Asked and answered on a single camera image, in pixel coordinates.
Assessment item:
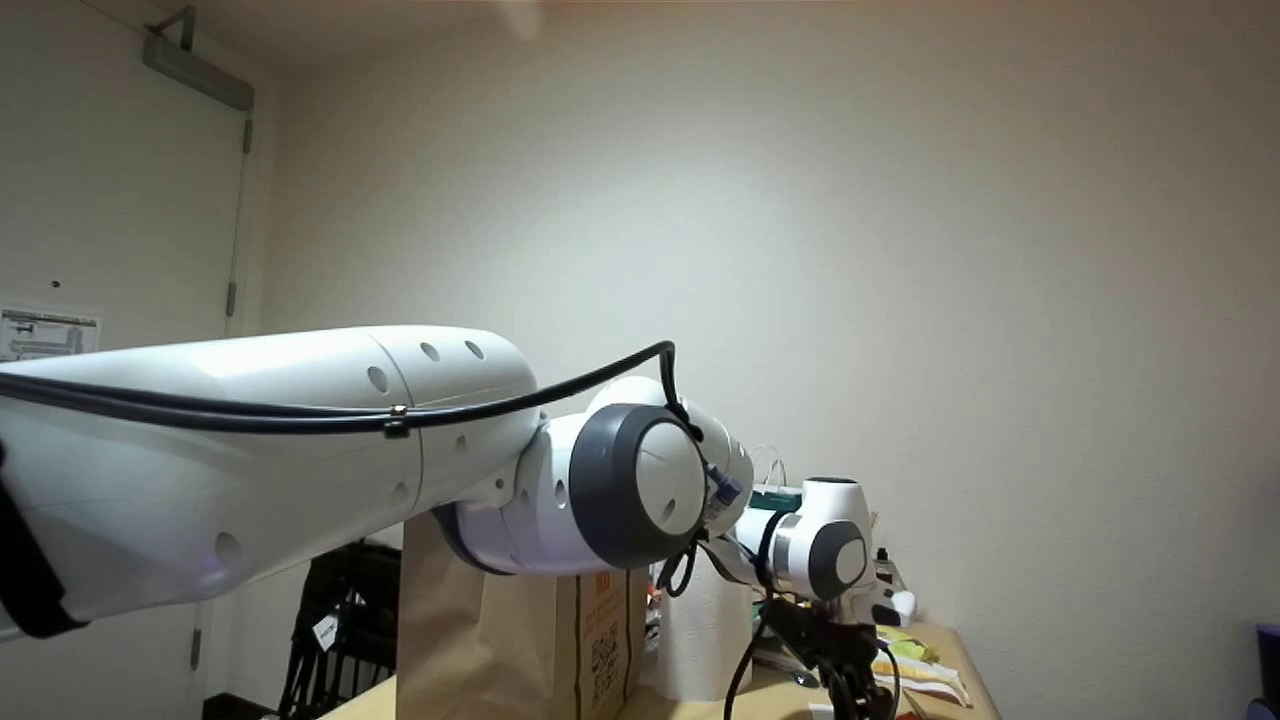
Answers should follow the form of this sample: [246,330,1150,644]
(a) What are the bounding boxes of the grey door closer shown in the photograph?
[138,8,258,117]

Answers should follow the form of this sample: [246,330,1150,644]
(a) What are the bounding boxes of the black folding cart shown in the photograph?
[275,538,404,720]

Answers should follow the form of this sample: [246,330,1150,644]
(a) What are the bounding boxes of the yellow green snack packets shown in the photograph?
[875,622,979,712]

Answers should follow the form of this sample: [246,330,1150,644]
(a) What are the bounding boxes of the brown paper bag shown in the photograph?
[395,513,657,720]

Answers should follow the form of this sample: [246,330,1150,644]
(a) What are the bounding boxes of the white paper door sign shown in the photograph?
[0,308,104,370]

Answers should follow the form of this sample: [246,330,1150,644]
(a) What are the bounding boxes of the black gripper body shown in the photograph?
[754,595,895,689]

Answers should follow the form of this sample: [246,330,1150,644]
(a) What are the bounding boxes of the dark blue box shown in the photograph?
[1246,618,1280,720]

